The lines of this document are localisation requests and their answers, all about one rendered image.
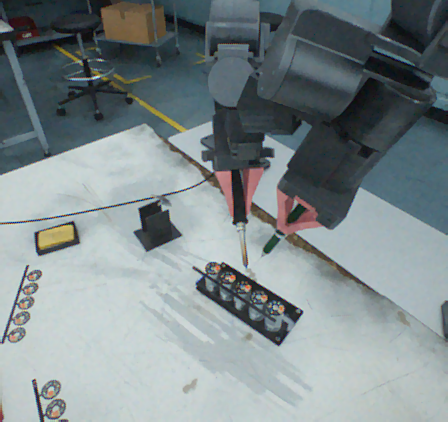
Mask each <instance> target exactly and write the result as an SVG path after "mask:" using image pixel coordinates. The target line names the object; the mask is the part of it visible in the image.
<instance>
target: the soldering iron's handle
mask: <svg viewBox="0 0 448 422"><path fill-rule="evenodd" d="M229 170H231V183H232V198H233V221H232V225H234V226H236V224H237V223H239V222H244V223H245V225H246V224H248V219H247V218H246V212H245V204H244V199H243V198H244V194H243V186H242V176H241V172H240V169H229Z"/></svg>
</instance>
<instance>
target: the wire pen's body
mask: <svg viewBox="0 0 448 422"><path fill-rule="evenodd" d="M297 203H298V202H297ZM297 203H296V204H297ZM296 204H295V205H294V207H295V206H296V207H295V208H294V207H293V208H294V209H293V208H292V209H293V211H292V209H291V210H290V211H291V212H290V211H289V212H290V213H289V212H288V213H287V215H288V214H289V215H288V216H287V218H286V222H287V223H288V224H291V223H293V222H296V221H297V220H298V219H299V218H300V217H301V215H302V214H303V213H304V211H305V210H306V208H305V207H304V206H303V205H302V204H300V203H298V204H297V205H296ZM286 236H287V234H284V232H283V231H280V230H278V229H277V228H276V229H275V233H274V234H273V235H272V237H271V238H270V239H269V240H268V242H267V243H266V244H265V245H264V248H263V252H264V253H266V254H268V253H270V252H272V250H273V249H274V248H275V247H276V246H277V244H278V243H279V242H280V241H281V240H282V238H285V237H286Z"/></svg>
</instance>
